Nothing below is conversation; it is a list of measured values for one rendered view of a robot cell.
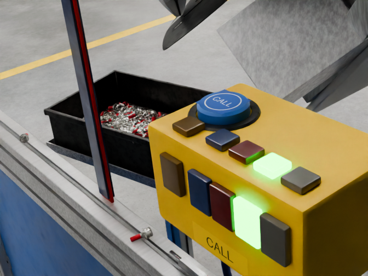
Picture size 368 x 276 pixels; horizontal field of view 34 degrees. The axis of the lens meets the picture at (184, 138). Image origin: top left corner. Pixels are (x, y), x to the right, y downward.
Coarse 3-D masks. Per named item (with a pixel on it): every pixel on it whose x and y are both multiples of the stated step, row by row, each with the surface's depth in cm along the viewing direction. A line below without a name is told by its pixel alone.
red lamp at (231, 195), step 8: (216, 184) 41; (216, 192) 40; (224, 192) 40; (232, 192) 40; (216, 200) 41; (224, 200) 40; (232, 200) 40; (216, 208) 41; (224, 208) 40; (232, 208) 40; (216, 216) 42; (224, 216) 41; (232, 216) 40; (224, 224) 41; (232, 224) 40
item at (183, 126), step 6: (180, 120) 45; (186, 120) 44; (192, 120) 44; (198, 120) 44; (174, 126) 44; (180, 126) 44; (186, 126) 44; (192, 126) 44; (198, 126) 44; (204, 126) 44; (180, 132) 44; (186, 132) 43; (192, 132) 43; (198, 132) 44
